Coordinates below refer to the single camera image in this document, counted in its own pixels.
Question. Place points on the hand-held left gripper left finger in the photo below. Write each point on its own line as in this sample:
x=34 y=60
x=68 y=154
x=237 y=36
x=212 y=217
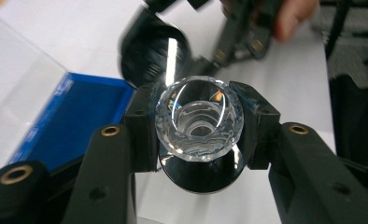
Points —
x=110 y=174

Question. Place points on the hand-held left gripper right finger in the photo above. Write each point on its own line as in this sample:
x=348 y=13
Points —
x=303 y=174

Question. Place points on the black round stamp cap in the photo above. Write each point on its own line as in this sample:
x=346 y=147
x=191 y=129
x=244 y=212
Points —
x=144 y=53

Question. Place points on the large white table cover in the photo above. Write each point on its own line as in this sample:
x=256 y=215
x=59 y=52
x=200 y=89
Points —
x=281 y=87

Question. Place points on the blue ink pad clear-lid box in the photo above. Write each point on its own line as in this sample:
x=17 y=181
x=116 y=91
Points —
x=76 y=118

